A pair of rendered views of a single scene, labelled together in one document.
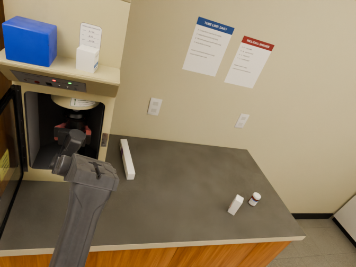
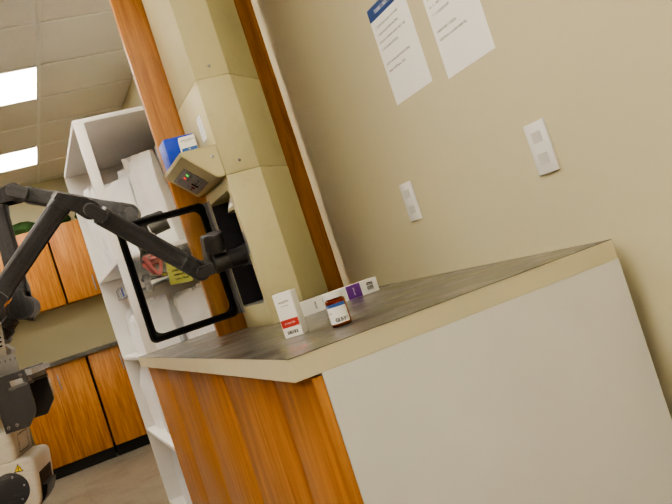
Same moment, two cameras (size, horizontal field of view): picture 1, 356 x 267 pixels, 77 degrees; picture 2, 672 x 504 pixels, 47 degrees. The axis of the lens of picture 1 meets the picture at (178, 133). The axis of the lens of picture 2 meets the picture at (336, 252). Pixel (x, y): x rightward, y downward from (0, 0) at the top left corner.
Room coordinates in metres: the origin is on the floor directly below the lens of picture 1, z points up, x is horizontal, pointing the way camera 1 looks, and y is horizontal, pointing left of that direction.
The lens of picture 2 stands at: (1.01, -2.06, 1.07)
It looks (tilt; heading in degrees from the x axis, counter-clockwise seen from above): 0 degrees down; 91
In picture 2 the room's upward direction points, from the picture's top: 18 degrees counter-clockwise
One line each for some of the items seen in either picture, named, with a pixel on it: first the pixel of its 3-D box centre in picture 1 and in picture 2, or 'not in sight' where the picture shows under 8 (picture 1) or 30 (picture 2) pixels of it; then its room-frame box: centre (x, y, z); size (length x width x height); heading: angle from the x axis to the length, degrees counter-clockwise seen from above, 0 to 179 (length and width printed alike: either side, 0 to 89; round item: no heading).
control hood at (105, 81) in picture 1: (64, 79); (192, 175); (0.60, 0.38, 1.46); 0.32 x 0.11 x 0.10; 113
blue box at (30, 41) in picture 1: (32, 41); (179, 153); (0.57, 0.46, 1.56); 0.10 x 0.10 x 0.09; 23
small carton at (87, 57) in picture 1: (87, 59); (188, 146); (0.63, 0.33, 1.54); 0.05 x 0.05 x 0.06; 14
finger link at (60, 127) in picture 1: (65, 130); not in sight; (0.71, 0.44, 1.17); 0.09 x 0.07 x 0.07; 23
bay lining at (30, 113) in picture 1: (70, 119); (271, 239); (0.77, 0.45, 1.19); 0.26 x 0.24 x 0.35; 113
